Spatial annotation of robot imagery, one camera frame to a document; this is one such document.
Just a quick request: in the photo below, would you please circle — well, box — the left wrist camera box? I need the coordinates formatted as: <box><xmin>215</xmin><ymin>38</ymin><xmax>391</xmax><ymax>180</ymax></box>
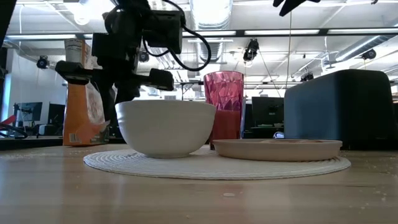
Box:
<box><xmin>142</xmin><ymin>9</ymin><xmax>184</xmax><ymax>55</ymax></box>

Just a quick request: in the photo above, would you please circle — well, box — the pumpkin cereal box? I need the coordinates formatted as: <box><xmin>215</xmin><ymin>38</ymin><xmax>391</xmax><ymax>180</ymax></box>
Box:
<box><xmin>63</xmin><ymin>39</ymin><xmax>111</xmax><ymax>147</ymax></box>

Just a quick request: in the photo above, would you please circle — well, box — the white ceramic bowl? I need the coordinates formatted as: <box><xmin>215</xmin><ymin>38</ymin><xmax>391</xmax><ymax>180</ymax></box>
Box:
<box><xmin>114</xmin><ymin>99</ymin><xmax>217</xmax><ymax>159</ymax></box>

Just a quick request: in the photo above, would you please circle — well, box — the round white woven placemat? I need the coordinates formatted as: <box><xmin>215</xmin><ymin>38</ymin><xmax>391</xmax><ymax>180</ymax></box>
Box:
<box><xmin>83</xmin><ymin>146</ymin><xmax>351</xmax><ymax>181</ymax></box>

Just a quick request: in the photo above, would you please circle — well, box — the distant computer monitor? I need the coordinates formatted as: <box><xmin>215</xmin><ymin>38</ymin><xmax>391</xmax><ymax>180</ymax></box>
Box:
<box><xmin>12</xmin><ymin>101</ymin><xmax>44</xmax><ymax>129</ymax></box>

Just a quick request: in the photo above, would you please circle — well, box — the black toaster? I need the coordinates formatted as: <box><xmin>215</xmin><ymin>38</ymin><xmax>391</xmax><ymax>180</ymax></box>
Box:
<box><xmin>283</xmin><ymin>68</ymin><xmax>396</xmax><ymax>151</ymax></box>

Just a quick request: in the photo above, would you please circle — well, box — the beige round plate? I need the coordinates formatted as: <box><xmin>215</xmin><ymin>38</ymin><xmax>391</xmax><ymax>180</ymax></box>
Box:
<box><xmin>213</xmin><ymin>138</ymin><xmax>343</xmax><ymax>162</ymax></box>

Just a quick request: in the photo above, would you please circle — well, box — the silver ceiling duct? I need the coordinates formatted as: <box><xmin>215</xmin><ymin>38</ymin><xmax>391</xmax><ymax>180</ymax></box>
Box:
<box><xmin>189</xmin><ymin>0</ymin><xmax>234</xmax><ymax>63</ymax></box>

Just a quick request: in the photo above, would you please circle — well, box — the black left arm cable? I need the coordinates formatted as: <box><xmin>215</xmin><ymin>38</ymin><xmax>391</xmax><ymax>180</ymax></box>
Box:
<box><xmin>142</xmin><ymin>23</ymin><xmax>213</xmax><ymax>73</ymax></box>

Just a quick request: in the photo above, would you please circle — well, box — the red faceted plastic tumbler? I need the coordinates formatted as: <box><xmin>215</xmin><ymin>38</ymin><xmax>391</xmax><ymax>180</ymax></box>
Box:
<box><xmin>203</xmin><ymin>70</ymin><xmax>245</xmax><ymax>150</ymax></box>

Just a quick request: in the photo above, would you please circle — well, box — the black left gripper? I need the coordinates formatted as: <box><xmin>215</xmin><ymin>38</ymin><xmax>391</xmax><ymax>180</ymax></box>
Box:
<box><xmin>55</xmin><ymin>29</ymin><xmax>175</xmax><ymax>127</ymax></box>

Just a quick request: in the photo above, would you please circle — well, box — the black overhead beam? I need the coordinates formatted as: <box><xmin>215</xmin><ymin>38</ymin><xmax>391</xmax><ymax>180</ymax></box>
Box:
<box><xmin>4</xmin><ymin>28</ymin><xmax>398</xmax><ymax>40</ymax></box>

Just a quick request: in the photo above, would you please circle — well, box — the dark desk monitor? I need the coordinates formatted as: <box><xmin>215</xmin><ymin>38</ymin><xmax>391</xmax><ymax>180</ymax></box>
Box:
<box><xmin>251</xmin><ymin>96</ymin><xmax>285</xmax><ymax>128</ymax></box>

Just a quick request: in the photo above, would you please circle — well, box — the black aluminium table frame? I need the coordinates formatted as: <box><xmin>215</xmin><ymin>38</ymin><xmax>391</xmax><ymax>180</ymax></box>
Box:
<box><xmin>0</xmin><ymin>136</ymin><xmax>126</xmax><ymax>151</ymax></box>

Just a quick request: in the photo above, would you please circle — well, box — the clear plastic tumbler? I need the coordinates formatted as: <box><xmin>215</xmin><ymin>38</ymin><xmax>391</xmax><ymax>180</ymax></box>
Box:
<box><xmin>241</xmin><ymin>96</ymin><xmax>249</xmax><ymax>139</ymax></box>

